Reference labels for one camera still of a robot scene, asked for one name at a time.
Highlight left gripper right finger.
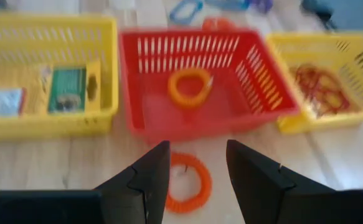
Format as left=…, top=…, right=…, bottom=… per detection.
left=226, top=139, right=336, bottom=224

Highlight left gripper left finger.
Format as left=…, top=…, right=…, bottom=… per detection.
left=95, top=140, right=171, bottom=224

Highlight red orange coil wristband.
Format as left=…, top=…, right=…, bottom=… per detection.
left=165, top=151, right=213, bottom=215
left=202, top=17, right=237, bottom=32

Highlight yellow green card package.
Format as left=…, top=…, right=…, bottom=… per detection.
left=46, top=60, right=103, bottom=114

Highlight yellow package white label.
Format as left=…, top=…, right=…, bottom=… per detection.
left=0, top=63, right=50, bottom=118

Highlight yellow plastic basket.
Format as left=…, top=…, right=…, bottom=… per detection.
left=0, top=14, right=120, bottom=141
left=265, top=30, right=363, bottom=134

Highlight red plastic basket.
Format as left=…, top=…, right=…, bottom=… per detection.
left=118, top=28, right=300, bottom=144

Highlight blue rubber band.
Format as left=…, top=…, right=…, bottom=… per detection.
left=168, top=0, right=204, bottom=26
left=204, top=0, right=251, bottom=12

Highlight purple coil wristband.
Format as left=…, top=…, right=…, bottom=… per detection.
left=251, top=0, right=274, bottom=13

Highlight black table edge clamp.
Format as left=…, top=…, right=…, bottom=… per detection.
left=301, top=0, right=337, bottom=31

